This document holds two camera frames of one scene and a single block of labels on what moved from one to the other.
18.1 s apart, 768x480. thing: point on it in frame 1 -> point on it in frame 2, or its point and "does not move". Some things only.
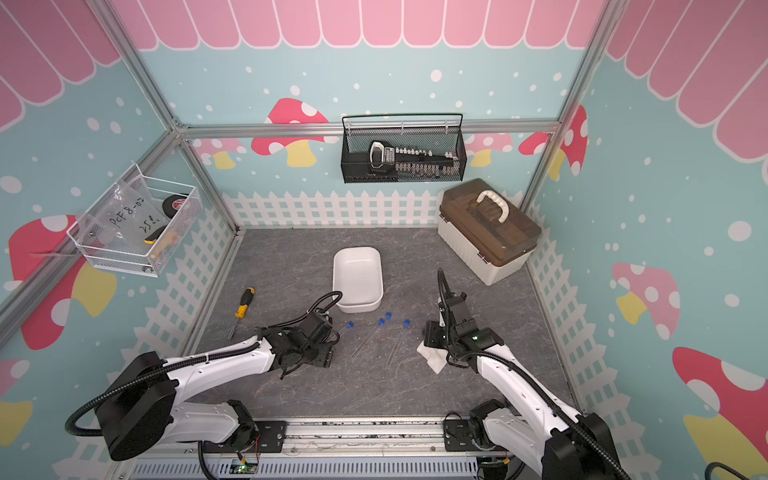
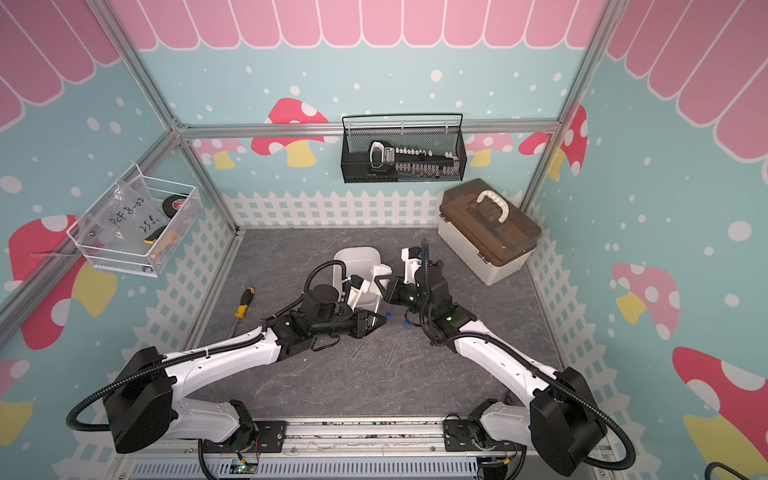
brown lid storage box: [489, 233] does not move
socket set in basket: [383, 155] does not move
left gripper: [325, 355] -> [361, 327]
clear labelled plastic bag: [125, 219] does not move
